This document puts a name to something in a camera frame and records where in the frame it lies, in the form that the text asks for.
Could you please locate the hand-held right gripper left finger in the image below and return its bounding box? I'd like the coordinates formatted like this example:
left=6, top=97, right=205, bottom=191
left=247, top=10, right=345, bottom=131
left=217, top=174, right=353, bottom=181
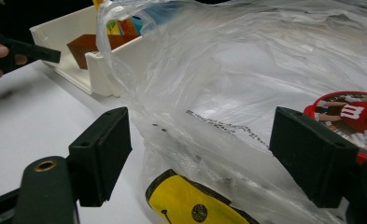
left=66, top=106, right=134, bottom=208

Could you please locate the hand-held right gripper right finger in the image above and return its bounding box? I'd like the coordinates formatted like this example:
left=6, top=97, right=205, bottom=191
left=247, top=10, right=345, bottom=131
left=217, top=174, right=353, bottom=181
left=269, top=105, right=360, bottom=209

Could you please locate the white plastic tray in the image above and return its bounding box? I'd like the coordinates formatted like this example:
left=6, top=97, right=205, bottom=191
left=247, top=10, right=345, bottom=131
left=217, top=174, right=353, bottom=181
left=29, top=4, right=148, bottom=97

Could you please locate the brown box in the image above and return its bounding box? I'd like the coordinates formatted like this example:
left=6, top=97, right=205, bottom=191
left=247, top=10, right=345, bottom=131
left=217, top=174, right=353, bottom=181
left=66, top=33, right=141, bottom=70

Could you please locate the yellow drink carton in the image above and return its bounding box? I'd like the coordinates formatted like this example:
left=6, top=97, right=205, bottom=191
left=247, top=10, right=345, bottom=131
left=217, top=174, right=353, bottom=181
left=92, top=0, right=124, bottom=35

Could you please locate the clear smiley plastic bag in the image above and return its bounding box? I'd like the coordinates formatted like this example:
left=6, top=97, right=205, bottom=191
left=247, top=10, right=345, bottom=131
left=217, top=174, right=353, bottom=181
left=95, top=0, right=367, bottom=224

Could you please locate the blue snack pouch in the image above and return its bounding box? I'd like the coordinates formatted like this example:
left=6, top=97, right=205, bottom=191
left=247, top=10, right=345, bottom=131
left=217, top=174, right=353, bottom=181
left=119, top=0, right=189, bottom=38

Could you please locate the white table cover board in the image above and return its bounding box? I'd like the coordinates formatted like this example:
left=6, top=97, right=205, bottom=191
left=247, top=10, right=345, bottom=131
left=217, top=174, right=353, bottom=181
left=0, top=60, right=161, bottom=224

